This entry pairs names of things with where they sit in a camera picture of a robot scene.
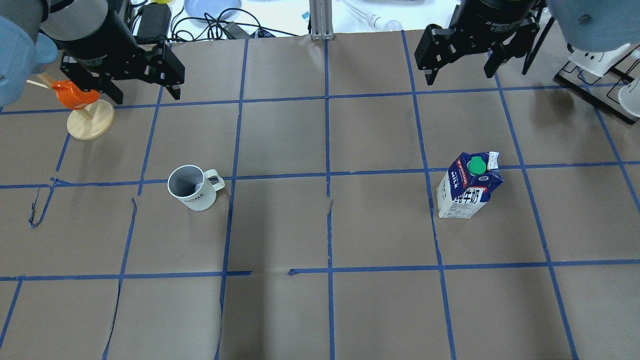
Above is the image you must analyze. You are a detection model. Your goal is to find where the blue white milk carton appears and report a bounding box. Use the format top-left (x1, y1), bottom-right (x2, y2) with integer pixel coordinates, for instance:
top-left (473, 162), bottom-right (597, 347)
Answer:
top-left (436, 151), bottom-right (505, 219)

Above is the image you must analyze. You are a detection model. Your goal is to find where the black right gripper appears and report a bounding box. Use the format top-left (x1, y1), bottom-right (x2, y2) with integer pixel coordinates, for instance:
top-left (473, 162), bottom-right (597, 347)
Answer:
top-left (414, 0), bottom-right (540, 85)

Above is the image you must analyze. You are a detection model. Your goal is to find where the black power adapter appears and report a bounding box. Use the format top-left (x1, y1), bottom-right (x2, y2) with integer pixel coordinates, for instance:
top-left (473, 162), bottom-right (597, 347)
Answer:
top-left (134, 2), bottom-right (171, 44)

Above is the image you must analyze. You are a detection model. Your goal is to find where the light bulb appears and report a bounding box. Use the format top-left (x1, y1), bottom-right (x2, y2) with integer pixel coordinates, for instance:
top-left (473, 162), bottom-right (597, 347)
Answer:
top-left (365, 13), bottom-right (403, 32)

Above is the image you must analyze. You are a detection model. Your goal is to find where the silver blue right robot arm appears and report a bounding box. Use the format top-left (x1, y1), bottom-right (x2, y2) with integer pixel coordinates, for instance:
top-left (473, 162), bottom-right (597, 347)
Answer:
top-left (414, 0), bottom-right (639, 85)

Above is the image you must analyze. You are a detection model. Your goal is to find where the orange cup on stand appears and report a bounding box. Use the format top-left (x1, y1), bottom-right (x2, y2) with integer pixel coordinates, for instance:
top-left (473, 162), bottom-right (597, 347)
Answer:
top-left (51, 80), bottom-right (100, 110)

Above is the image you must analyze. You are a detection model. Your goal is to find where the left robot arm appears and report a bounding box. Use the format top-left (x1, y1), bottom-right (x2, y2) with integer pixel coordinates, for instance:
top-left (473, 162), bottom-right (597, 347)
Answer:
top-left (0, 0), bottom-right (185, 107)

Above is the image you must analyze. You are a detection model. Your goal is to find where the black wire cup rack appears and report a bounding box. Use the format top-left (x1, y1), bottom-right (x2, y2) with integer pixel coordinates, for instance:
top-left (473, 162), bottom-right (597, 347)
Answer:
top-left (553, 44), bottom-right (639, 125)

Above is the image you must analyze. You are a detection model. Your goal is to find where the white grey mug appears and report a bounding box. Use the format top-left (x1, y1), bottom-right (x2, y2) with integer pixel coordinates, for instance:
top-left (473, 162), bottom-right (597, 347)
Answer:
top-left (167, 164), bottom-right (226, 211)

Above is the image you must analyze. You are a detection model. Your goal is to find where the aluminium frame post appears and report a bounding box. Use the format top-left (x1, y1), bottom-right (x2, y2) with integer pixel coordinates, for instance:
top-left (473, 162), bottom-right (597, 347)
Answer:
top-left (308, 0), bottom-right (335, 41)

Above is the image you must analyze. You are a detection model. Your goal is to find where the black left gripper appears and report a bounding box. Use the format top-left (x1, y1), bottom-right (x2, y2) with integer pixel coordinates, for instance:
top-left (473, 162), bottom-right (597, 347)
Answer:
top-left (40, 0), bottom-right (185, 105)

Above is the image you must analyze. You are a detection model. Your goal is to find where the white cup on rack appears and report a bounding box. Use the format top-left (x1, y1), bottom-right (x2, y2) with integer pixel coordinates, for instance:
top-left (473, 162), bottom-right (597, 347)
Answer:
top-left (617, 79), bottom-right (640, 117)
top-left (567, 43), bottom-right (631, 78)

